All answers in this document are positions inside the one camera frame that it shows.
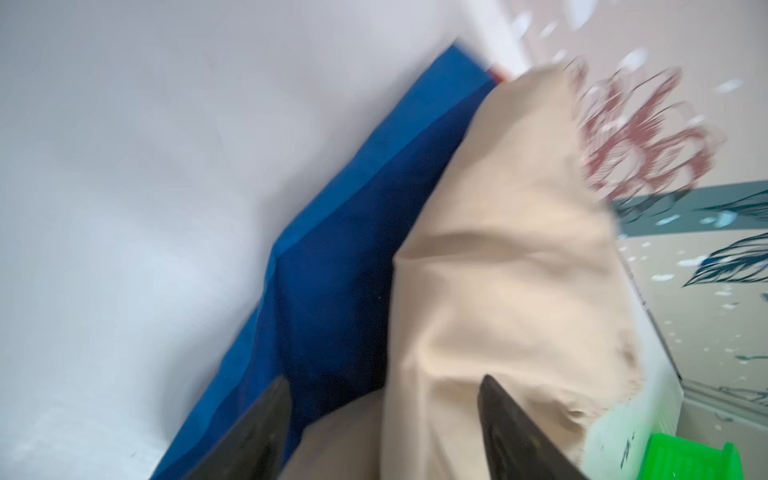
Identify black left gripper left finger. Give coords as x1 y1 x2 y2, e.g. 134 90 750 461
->
186 376 292 480

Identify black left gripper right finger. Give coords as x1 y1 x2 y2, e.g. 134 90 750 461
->
478 375 585 480

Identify rainbow striped shorts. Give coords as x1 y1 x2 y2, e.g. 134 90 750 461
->
154 45 497 479

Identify beige shorts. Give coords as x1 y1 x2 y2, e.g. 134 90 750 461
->
282 65 643 479

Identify green plastic tray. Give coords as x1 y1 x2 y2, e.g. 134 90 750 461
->
638 433 745 480

